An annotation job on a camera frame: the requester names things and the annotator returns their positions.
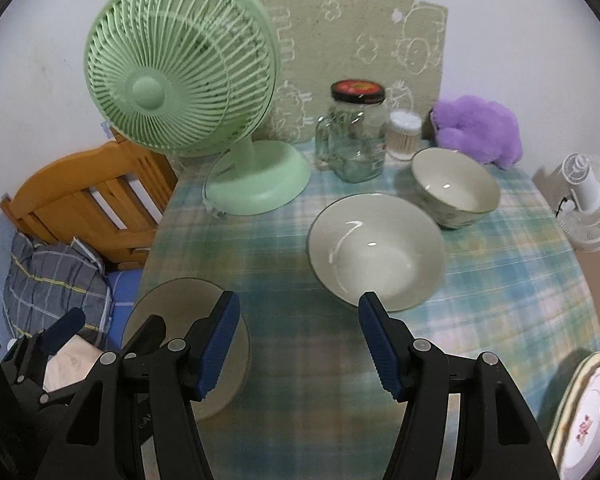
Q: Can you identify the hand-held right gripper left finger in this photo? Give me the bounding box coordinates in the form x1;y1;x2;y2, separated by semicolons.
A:
35;290;241;480

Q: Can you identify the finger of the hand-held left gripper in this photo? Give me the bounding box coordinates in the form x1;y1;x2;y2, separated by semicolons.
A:
0;308;87;386
9;372;88;411

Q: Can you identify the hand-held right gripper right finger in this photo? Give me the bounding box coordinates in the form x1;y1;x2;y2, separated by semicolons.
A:
358;291;558;480

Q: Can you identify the grey floral ceramic bowl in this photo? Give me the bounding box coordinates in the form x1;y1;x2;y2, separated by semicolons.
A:
307;192;448;313
411;147;501;230
122;277;251;422

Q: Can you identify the scalloped yellow floral plate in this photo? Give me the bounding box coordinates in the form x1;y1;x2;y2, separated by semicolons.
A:
547;352;600;480

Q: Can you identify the white plate with red pattern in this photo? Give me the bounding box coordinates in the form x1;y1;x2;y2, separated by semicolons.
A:
560;364;600;480

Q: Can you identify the cream cloth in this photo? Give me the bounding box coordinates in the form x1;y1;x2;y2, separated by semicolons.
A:
44;337;103;393

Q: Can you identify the grey plaid pillow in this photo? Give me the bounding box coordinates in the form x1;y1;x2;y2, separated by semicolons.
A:
5;232;113;348

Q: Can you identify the blue bed sheet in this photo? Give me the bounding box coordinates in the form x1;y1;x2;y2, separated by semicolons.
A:
105;269;144;311

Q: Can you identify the plaid tablecloth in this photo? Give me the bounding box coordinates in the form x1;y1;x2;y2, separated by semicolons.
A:
135;135;600;480

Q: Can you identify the wooden bed headboard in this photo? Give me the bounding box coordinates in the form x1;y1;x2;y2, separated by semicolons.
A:
0;140;178;271

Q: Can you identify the glass mug jar with lid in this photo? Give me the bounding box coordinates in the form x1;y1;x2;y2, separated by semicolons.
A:
315;80;387;184

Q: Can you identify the cotton swab container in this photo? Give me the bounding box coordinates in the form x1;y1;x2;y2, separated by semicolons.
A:
387;109;423;162

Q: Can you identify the purple plush toy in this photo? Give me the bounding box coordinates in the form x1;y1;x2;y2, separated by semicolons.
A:
430;95;523;170

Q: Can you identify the white clip fan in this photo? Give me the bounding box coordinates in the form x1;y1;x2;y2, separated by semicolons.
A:
555;152;600;252

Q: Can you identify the green desk fan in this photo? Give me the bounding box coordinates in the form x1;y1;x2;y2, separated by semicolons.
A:
83;0;312;217

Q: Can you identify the beige patterned mat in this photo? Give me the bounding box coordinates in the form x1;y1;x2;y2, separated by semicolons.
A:
257;0;449;143

